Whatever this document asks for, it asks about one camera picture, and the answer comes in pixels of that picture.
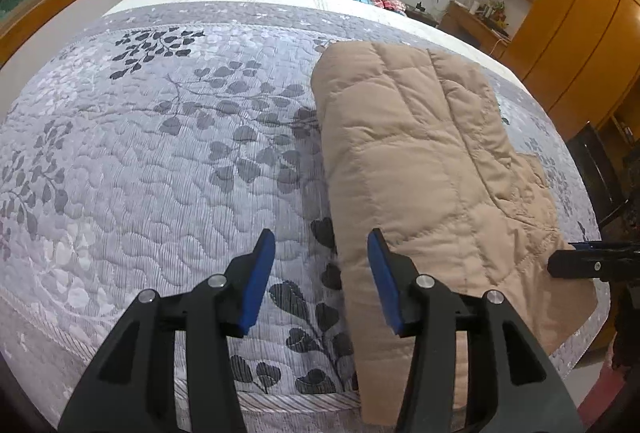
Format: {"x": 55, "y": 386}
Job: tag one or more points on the wooden desk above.
{"x": 467, "y": 25}

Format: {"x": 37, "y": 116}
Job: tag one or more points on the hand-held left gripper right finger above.
{"x": 384, "y": 283}

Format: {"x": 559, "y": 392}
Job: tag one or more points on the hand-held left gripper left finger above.
{"x": 257, "y": 283}

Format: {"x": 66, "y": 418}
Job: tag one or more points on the white bottle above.
{"x": 476, "y": 4}

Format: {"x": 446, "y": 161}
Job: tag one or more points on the black chair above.
{"x": 595, "y": 168}

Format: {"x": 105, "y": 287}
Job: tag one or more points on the grey leaf-print quilt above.
{"x": 150, "y": 163}

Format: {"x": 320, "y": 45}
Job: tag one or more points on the orange wooden wardrobe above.
{"x": 580, "y": 13}

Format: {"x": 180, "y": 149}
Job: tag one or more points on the beige quilted jacket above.
{"x": 415, "y": 153}

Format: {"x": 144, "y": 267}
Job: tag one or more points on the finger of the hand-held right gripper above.
{"x": 595, "y": 263}

